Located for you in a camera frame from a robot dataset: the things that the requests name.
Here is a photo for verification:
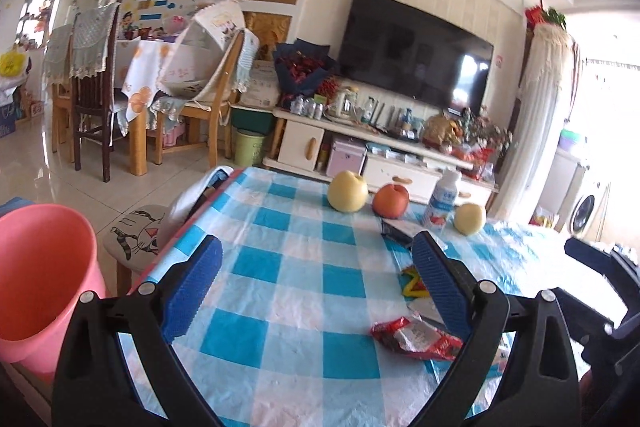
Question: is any light wooden chair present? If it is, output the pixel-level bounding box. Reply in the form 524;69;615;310
152;29;245;167

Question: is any dining table with cloth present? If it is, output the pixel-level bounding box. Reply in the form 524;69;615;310
115;39;172;176

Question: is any white standing air conditioner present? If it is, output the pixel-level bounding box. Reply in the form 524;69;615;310
488;23;574;223

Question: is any white yogurt bottle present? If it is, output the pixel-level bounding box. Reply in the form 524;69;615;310
422;169;461;232

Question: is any pink trash bucket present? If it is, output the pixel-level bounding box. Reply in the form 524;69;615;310
0;204;108;381

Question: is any electric glass kettle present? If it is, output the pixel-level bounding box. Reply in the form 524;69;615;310
326;86;358;119

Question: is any green small bin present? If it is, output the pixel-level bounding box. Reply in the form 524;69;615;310
234;130;265;168

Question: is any red wrapper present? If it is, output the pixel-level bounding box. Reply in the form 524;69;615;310
369;317;463;362

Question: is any cat pattern stool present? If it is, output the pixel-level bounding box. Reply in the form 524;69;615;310
103;205;167;273

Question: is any dark wooden chair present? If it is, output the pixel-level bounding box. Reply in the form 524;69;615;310
70;2;120;183

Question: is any large yellow pear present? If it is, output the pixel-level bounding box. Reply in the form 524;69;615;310
328;170;369;213

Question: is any yellow snack wrapper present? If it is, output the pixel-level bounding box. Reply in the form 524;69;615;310
401;265;431;298

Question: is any blue white checkered tablecloth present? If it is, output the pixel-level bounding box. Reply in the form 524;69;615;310
117;164;626;427

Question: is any red apple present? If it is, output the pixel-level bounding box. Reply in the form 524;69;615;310
372;183;409;219

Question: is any pink storage box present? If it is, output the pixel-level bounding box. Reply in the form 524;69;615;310
326;138;367;178

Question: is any washing machine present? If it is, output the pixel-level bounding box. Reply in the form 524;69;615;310
566;182;605;239

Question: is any black flat television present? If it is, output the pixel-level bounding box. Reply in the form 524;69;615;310
337;0;494;113

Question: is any small yellow pear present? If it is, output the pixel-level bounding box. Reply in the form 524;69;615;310
454;202;486;236

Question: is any dark blue flower bouquet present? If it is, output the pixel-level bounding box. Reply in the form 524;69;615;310
272;39;337;96

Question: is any white tv cabinet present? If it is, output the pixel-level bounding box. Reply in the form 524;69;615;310
262;109;472;204

